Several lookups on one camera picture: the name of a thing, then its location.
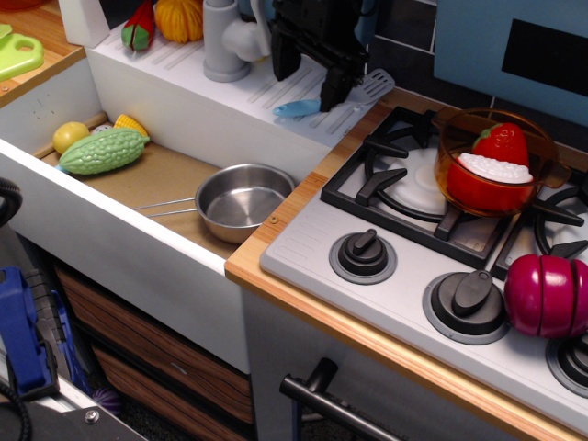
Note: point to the black stove burner grate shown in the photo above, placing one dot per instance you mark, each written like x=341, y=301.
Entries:
x=390, y=183

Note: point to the wooden drawer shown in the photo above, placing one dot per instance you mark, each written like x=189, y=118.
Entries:
x=136, y=338
x=188, y=416

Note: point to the middle black stove knob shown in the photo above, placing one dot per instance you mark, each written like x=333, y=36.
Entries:
x=466, y=308

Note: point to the blue handled grey spatula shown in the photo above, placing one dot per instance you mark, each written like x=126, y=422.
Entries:
x=374, y=86

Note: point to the black stove knob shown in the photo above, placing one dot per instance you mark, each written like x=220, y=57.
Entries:
x=363, y=258
x=466, y=308
x=567, y=361

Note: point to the upper wooden drawer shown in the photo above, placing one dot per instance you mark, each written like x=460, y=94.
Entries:
x=136, y=338

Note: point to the red toy strawberry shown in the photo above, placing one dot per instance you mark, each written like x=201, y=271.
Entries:
x=505, y=142

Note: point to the green toy cutting board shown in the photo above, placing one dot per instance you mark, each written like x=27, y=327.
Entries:
x=20, y=54

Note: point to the amber transparent toy pot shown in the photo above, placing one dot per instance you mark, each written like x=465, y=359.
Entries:
x=459, y=130

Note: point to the magenta toy onion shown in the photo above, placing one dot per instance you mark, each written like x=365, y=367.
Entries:
x=546, y=296

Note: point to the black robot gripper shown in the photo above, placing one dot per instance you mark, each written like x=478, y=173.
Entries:
x=325, y=31

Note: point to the orange toy pumpkin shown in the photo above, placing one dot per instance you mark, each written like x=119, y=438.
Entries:
x=180, y=20

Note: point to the small steel pan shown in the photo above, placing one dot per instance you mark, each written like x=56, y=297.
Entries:
x=236, y=200

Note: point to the right black stove knob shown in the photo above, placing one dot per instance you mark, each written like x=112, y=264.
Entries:
x=567, y=361

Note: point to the lower wooden drawer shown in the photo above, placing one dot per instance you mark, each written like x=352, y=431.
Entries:
x=188, y=416

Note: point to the blue clamp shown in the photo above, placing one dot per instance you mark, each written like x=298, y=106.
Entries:
x=37, y=336

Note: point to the purple ball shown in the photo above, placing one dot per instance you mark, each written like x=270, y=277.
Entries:
x=109, y=399

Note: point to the white dotted toy ball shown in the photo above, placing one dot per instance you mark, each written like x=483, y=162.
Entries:
x=101, y=128

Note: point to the yellow toy lemon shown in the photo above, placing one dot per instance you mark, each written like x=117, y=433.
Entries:
x=68, y=134

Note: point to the red bowl of rice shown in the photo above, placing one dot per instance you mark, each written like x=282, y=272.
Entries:
x=482, y=183

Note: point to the left black stove knob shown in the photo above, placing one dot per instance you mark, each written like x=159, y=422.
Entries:
x=363, y=258

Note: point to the green toy bitter gourd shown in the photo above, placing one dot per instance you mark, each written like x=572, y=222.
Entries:
x=103, y=152

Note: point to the yellow toy corn cob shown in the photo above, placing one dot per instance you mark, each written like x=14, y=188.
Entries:
x=127, y=122

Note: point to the white block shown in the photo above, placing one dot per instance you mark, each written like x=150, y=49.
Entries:
x=84, y=22

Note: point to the red green toy pepper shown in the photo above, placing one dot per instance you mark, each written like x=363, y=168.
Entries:
x=137, y=34

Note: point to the grey toy faucet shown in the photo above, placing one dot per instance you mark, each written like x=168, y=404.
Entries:
x=232, y=44

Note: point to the black oven door handle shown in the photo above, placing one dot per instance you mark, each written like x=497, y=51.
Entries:
x=312, y=393

